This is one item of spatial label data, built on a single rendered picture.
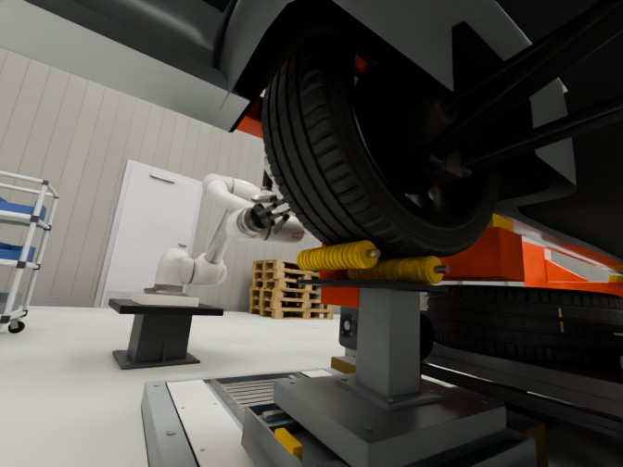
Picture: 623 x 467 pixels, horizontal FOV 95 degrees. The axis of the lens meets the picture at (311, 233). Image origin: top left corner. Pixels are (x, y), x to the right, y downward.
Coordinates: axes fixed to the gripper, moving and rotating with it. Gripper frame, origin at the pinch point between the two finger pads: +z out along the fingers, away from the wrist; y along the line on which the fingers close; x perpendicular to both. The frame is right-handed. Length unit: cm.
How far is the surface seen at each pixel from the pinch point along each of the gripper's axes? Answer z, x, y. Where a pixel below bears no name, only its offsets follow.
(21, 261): -179, -72, 48
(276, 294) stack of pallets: -349, 104, -140
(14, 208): -184, -57, 79
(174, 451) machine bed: -8, -51, -28
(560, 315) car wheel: 28, 44, -75
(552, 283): -28, 183, -180
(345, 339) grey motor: -26, 4, -57
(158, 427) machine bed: -20, -52, -27
